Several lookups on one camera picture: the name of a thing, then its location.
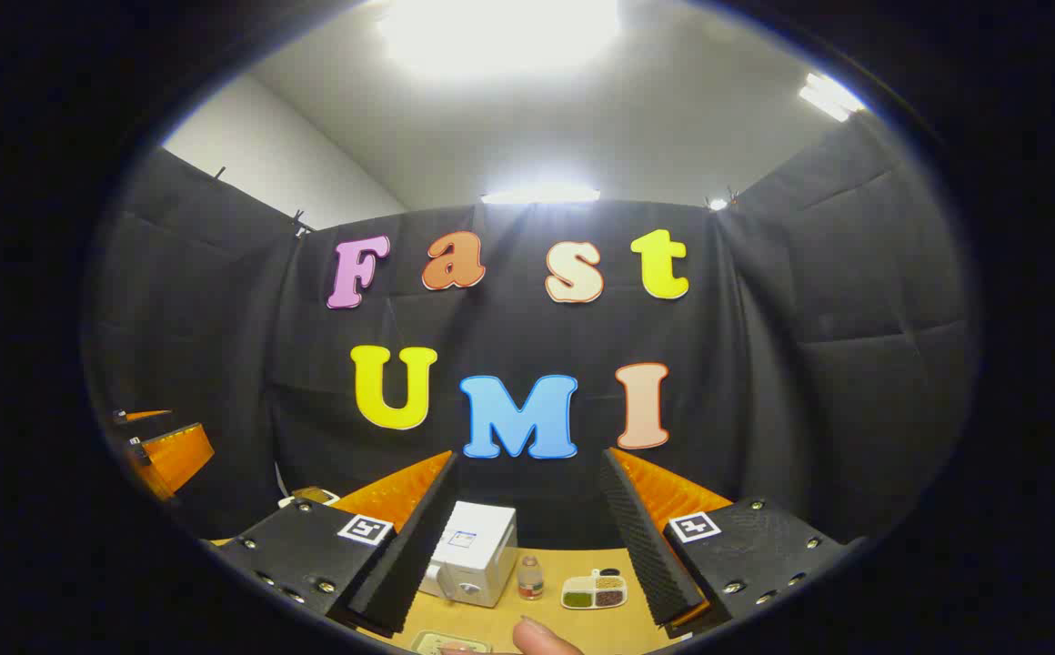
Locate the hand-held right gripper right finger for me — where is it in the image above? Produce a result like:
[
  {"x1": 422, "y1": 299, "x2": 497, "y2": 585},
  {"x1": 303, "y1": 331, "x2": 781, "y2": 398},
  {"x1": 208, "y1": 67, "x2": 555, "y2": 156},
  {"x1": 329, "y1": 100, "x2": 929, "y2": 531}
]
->
[{"x1": 598, "y1": 446, "x2": 867, "y2": 638}]

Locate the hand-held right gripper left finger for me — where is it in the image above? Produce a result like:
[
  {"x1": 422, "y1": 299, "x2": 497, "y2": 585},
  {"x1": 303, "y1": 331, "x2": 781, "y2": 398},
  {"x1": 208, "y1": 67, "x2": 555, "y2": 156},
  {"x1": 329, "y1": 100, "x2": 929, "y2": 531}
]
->
[{"x1": 214, "y1": 450, "x2": 462, "y2": 638}]

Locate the white microwave oven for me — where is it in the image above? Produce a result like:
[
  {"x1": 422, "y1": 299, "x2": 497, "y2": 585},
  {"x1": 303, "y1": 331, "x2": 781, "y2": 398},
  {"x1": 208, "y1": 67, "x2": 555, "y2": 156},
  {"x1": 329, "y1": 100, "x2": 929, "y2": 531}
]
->
[{"x1": 418, "y1": 500, "x2": 519, "y2": 609}]

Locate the white divided dish of beans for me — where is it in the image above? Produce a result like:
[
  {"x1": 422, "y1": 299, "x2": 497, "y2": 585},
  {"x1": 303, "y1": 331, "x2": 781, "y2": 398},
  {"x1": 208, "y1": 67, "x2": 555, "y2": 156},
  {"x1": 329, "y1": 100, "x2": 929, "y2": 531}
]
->
[{"x1": 560, "y1": 569, "x2": 628, "y2": 610}]

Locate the pale green square tray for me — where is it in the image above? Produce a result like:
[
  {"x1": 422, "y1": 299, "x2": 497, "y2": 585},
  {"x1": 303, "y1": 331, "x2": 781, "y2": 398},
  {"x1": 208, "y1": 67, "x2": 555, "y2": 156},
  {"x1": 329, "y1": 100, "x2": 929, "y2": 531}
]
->
[{"x1": 411, "y1": 630, "x2": 492, "y2": 655}]

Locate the white toaster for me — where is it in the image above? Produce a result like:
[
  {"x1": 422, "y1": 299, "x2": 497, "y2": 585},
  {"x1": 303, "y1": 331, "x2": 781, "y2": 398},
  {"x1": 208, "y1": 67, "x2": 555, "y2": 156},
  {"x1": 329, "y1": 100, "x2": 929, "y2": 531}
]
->
[{"x1": 276, "y1": 487, "x2": 342, "y2": 510}]

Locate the black backdrop cloth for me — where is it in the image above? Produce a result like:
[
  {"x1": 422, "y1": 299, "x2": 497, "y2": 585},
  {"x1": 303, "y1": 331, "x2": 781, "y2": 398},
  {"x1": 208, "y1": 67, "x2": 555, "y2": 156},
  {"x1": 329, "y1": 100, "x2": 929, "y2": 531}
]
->
[{"x1": 82, "y1": 114, "x2": 983, "y2": 551}]

